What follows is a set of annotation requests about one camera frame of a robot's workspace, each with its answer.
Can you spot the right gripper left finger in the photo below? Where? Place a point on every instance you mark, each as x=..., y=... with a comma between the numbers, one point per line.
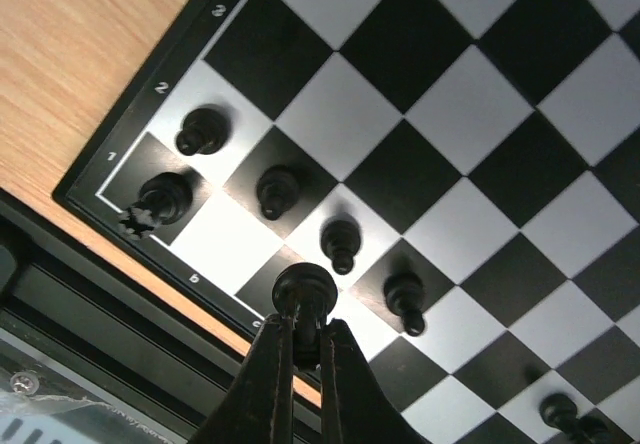
x=258, y=407

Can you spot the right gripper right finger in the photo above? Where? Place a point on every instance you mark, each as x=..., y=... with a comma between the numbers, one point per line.
x=354, y=408

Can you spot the black queen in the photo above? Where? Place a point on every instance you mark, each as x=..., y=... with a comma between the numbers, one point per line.
x=305, y=293

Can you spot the black rook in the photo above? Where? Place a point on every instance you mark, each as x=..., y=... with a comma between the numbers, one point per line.
x=161, y=201

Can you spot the folding chess board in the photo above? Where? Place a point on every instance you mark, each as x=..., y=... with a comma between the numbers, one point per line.
x=489, y=146

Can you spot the black pawn on board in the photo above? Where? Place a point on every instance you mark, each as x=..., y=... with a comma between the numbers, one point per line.
x=340, y=241
x=560, y=412
x=205, y=130
x=277, y=191

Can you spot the black bishop in tin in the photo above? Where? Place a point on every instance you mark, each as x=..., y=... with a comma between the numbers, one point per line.
x=404, y=295

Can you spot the black aluminium frame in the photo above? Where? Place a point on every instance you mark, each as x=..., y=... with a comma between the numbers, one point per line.
x=85, y=347

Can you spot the light blue slotted cable duct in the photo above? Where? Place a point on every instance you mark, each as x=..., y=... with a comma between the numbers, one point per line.
x=27, y=430

